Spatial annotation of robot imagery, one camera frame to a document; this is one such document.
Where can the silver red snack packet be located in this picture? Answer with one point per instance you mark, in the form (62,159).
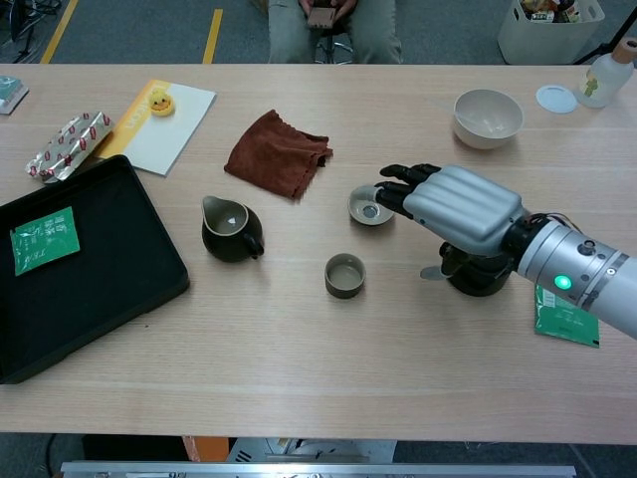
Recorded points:
(69,144)

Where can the brown handheld device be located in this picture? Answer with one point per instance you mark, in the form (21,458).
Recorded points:
(321,17)

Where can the white ceramic bowl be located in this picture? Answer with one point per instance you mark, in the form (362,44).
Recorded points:
(485,137)

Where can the yellow duck toy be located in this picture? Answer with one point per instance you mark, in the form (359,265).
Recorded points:
(162,103)

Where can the yellow and white booklet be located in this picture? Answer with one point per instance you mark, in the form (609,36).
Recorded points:
(164,134)

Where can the white robot base chassis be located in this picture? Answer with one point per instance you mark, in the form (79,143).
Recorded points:
(308,448)

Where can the black tripod leg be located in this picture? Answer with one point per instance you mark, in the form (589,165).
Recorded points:
(604,47)

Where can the green and white small box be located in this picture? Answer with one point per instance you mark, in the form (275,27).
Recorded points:
(10,94)

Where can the white round lid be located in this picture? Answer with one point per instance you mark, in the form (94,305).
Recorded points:
(556,98)

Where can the chrome stool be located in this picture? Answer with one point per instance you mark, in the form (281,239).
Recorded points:
(343,50)

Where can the black rectangular tray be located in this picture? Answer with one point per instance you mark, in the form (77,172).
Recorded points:
(114,279)

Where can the assorted snack packets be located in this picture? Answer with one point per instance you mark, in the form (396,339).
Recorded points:
(542,15)

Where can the green tea packet white characters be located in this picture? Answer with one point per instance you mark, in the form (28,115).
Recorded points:
(45,241)

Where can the white storage bin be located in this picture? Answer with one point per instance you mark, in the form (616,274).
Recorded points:
(537,40)

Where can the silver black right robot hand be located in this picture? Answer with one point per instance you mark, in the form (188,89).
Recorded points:
(463,204)

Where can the seated person in grey trousers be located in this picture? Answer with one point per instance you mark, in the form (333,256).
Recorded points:
(288,30)

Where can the frosted bottle with cork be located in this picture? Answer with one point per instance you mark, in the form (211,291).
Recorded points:
(602,79)

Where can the orange panel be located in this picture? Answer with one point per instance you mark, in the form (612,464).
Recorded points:
(204,448)

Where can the black ceramic pouring pitcher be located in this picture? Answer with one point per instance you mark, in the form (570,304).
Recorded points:
(224,246)

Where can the black cast iron teapot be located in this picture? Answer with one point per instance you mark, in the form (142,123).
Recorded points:
(478,284)

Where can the green tea packet barcode label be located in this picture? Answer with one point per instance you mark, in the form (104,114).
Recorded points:
(562,323)

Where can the shallow grey tea bowl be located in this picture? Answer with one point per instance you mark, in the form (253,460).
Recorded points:
(365,214)

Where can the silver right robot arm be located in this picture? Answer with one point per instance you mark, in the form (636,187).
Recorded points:
(572,259)

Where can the dark straight-sided teacup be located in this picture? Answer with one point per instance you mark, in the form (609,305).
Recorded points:
(345,289)

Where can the brown folded cloth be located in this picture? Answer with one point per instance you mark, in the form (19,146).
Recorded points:
(278,149)

